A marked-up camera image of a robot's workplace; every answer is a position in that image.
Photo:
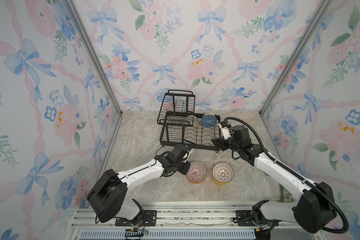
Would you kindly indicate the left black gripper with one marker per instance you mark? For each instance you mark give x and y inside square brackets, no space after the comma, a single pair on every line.
[186,167]

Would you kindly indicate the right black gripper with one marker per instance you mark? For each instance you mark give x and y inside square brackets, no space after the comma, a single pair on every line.
[221,141]

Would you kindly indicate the pink striped bowl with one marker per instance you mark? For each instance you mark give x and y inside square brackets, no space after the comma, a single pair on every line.
[197,173]

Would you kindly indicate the blue triangle pattern bowl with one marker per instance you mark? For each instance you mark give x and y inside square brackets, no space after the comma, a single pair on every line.
[209,120]

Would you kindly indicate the brown checker pattern bowl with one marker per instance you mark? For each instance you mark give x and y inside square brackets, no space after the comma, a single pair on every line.
[193,121]

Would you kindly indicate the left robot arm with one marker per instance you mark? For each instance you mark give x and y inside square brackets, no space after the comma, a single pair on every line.
[107,197]

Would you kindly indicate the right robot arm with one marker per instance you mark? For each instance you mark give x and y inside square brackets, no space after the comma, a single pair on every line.
[315,208]

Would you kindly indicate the white lattice yellow bowl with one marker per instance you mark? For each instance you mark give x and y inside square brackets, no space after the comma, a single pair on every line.
[223,173]

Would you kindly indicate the green snack bag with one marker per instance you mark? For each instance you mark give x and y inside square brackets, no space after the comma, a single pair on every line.
[286,196]

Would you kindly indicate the black wire dish rack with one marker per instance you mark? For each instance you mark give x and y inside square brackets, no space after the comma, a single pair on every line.
[174,109]

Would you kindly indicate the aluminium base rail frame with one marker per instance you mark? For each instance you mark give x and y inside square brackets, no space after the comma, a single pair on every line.
[185,221]

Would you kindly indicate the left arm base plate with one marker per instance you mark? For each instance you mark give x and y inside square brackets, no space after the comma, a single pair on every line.
[144,217]

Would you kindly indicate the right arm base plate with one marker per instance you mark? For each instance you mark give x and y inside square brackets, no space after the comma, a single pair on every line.
[245,218]

